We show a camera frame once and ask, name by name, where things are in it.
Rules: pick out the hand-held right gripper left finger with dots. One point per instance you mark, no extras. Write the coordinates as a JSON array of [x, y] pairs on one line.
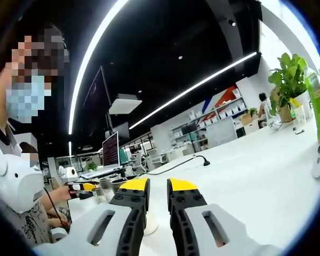
[[77, 242]]

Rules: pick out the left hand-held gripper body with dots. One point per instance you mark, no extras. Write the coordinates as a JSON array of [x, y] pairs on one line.
[[68, 173]]

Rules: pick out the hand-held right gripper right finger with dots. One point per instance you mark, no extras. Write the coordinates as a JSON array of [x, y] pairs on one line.
[[237, 234]]

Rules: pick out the glass seasoning bottle metal lid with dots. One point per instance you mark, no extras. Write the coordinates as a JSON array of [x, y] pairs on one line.
[[150, 226], [116, 186], [105, 184]]

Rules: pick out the green drink bottle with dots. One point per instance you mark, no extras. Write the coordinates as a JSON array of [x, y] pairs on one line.
[[318, 106]]

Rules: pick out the person's left hand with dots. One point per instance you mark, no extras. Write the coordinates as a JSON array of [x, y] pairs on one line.
[[63, 193]]

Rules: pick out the green bushy plant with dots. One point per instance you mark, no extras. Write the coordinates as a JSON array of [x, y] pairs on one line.
[[91, 166]]

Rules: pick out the short ceiling light strip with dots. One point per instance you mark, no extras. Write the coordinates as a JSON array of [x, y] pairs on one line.
[[70, 149]]

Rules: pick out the open laptop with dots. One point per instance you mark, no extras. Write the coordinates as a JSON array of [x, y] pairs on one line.
[[110, 149]]

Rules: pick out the teal chair back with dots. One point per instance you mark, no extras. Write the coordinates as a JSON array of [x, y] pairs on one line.
[[124, 156]]

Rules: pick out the white chest-worn device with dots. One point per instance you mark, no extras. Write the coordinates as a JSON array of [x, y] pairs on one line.
[[18, 184]]

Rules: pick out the person's patterned grey shirt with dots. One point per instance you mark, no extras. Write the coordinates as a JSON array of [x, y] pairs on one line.
[[29, 226]]

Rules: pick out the small black monitor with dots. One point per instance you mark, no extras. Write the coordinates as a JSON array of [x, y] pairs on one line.
[[122, 130]]

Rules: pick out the hanging black monitor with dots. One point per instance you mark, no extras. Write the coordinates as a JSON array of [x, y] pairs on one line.
[[98, 90]]

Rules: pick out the ceiling air conditioner unit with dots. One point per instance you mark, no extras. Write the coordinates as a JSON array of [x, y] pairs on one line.
[[125, 104]]

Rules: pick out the grey partition panel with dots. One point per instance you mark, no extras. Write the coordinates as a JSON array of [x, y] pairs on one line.
[[221, 132]]

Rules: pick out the black monitor on stand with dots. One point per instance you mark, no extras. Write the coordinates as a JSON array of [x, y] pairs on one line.
[[188, 129]]

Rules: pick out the cardboard box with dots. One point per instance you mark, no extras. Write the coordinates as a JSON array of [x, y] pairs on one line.
[[247, 119]]

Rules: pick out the curved ceiling light strip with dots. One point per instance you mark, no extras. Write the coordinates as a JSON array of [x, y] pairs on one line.
[[88, 58]]

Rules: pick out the small black clip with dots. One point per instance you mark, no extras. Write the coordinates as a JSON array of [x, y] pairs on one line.
[[298, 131]]

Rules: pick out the shelf with white boxes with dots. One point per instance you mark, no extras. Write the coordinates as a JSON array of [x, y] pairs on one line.
[[229, 113]]

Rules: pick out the small potted plant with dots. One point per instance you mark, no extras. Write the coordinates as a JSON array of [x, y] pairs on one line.
[[253, 111]]

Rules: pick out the white plant pot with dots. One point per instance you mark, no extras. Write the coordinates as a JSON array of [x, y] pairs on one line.
[[301, 112]]

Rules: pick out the straight ceiling light strip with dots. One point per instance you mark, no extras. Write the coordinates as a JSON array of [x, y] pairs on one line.
[[192, 90]]

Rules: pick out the green potted plant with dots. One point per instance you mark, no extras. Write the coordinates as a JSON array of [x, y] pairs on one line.
[[288, 77]]

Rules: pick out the ceiling spotlight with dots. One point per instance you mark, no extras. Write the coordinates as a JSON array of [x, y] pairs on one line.
[[233, 23]]

